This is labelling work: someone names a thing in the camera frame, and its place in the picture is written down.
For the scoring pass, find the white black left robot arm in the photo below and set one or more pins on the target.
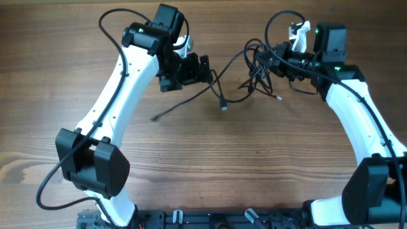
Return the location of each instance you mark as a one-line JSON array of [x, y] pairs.
[[90, 155]]

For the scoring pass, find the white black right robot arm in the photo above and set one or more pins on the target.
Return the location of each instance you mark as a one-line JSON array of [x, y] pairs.
[[376, 191]]

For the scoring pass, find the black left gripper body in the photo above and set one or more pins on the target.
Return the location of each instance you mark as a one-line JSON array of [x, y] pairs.
[[184, 70]]

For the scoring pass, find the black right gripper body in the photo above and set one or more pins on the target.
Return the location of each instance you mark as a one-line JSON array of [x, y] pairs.
[[301, 60]]

